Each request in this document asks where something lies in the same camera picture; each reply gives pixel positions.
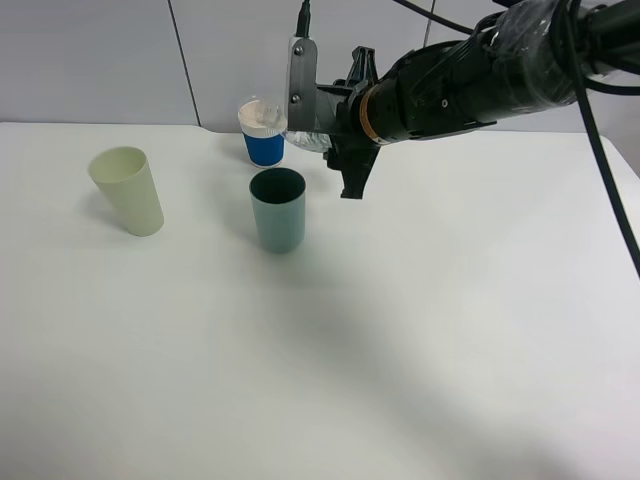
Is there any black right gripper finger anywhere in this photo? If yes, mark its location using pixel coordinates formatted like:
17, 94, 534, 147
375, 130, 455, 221
346, 46, 378, 93
339, 145, 380, 200

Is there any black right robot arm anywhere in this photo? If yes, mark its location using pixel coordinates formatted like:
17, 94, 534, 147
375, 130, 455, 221
324, 1, 639, 199

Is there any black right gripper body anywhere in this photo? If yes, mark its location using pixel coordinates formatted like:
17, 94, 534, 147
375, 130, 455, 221
316, 82, 380, 168

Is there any black right camera cable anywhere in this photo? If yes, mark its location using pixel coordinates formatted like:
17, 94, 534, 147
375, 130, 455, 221
296, 0, 640, 281

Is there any clear bottle green label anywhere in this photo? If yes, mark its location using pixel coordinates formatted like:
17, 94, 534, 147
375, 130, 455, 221
255, 100, 331, 153

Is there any pale green plastic cup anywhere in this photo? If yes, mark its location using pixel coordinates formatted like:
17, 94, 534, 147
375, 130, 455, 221
88, 146, 164, 237

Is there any blue sleeved paper cup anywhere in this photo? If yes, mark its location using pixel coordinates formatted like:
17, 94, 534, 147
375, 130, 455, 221
238, 97, 287, 168

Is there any teal plastic cup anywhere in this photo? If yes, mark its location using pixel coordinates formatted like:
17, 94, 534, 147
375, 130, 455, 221
249, 168, 306, 254

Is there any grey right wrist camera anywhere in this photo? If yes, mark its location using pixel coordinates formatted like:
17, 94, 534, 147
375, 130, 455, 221
285, 37, 318, 132

